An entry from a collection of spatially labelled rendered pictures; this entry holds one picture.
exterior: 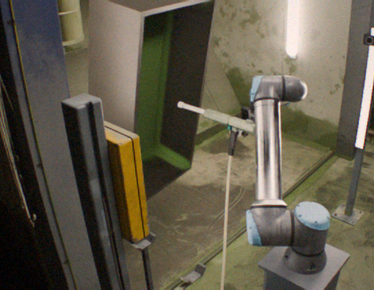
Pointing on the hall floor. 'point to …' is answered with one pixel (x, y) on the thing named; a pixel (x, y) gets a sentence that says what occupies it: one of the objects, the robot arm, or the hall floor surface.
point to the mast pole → (359, 148)
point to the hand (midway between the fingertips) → (233, 128)
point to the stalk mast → (96, 188)
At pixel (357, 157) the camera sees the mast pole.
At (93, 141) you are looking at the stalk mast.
